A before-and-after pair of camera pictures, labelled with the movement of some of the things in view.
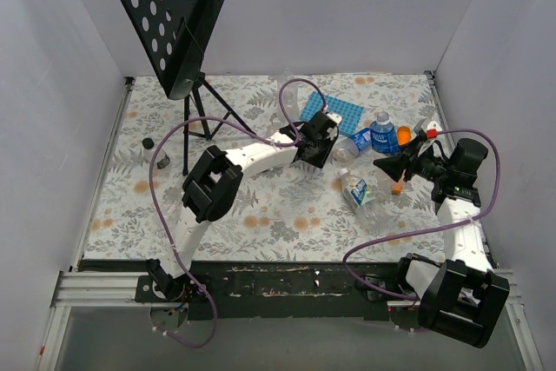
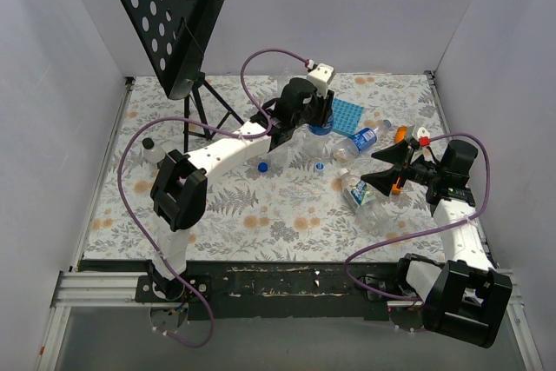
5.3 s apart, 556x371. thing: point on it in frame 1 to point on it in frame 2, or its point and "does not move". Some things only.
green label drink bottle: (357, 190) does not move
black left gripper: (316, 150) to (326, 107)
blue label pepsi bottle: (349, 148) does not move
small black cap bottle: (162, 159) does not move
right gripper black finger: (411, 149) to (396, 154)
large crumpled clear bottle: (377, 218) does not move
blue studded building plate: (348, 114) does not move
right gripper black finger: (393, 166) to (384, 181)
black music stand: (173, 0) does not move
